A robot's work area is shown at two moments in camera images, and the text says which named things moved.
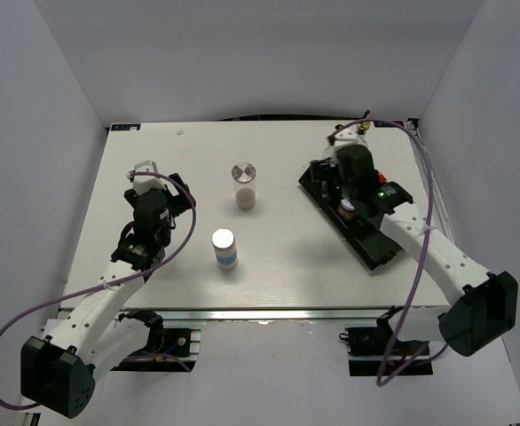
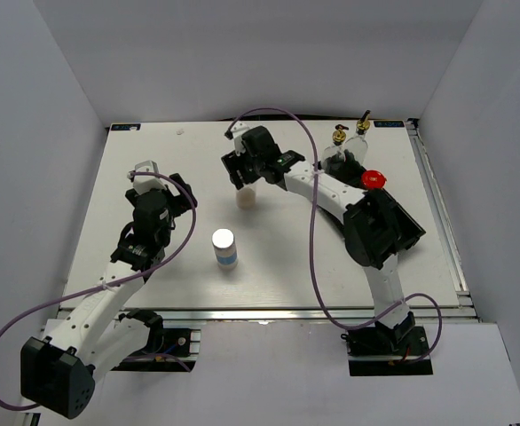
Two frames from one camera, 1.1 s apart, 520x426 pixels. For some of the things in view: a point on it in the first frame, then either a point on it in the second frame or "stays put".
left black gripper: x=180 y=202 stays put
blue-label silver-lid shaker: x=224 y=241 stays put
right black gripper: x=323 y=171 to x=235 y=163
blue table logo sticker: x=126 y=127 stays put
